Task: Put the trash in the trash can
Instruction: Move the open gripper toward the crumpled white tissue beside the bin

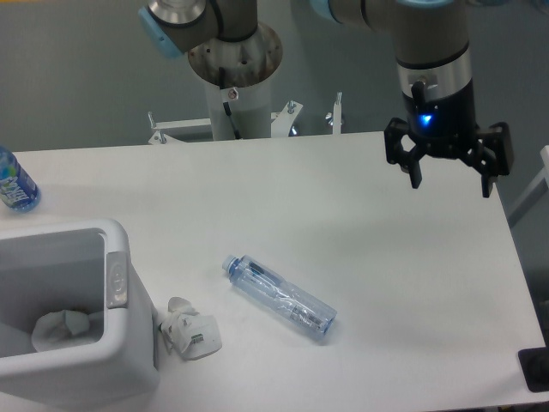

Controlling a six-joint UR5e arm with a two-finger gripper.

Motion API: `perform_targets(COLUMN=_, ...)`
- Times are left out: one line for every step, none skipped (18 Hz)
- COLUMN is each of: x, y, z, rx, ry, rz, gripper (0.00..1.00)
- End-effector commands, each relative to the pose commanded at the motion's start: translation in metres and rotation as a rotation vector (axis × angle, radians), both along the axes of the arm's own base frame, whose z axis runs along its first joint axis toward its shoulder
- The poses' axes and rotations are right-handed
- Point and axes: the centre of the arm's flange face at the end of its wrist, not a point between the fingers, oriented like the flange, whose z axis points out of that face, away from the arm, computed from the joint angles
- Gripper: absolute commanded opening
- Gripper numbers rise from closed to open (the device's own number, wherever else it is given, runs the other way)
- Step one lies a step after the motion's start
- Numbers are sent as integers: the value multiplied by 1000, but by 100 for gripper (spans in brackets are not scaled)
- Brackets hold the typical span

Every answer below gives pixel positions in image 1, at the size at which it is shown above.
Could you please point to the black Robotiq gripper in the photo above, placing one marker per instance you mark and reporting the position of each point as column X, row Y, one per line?
column 446, row 128

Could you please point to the clear plastic bottle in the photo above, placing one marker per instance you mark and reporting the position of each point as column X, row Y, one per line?
column 311, row 315

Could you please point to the white paper trash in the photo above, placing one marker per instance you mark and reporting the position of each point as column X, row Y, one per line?
column 189, row 333

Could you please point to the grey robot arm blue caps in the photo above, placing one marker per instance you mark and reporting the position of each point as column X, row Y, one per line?
column 430, row 38

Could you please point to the white plastic trash can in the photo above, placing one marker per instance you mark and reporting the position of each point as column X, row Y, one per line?
column 82, row 266

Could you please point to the black clamp at table edge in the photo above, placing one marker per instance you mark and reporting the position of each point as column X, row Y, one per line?
column 534, row 363

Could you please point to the blue labelled water bottle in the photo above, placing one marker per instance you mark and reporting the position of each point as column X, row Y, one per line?
column 19, row 192

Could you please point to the white tissue in bin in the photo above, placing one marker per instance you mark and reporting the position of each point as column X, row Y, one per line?
column 67, row 329

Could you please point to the white frame at right edge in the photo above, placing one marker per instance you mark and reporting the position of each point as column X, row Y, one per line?
column 533, row 192

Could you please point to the white right base bracket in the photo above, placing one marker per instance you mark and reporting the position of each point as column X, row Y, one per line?
column 334, row 119

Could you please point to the white base bracket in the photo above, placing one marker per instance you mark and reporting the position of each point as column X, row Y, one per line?
column 283, row 123
column 334, row 119
column 193, row 130

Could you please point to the white middle base bracket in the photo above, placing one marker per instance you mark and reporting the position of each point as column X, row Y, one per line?
column 283, row 123

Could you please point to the white robot pedestal with flange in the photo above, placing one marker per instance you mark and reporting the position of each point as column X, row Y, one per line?
column 237, row 80

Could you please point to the white left base bracket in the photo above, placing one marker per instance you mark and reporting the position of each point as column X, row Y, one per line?
column 193, row 130

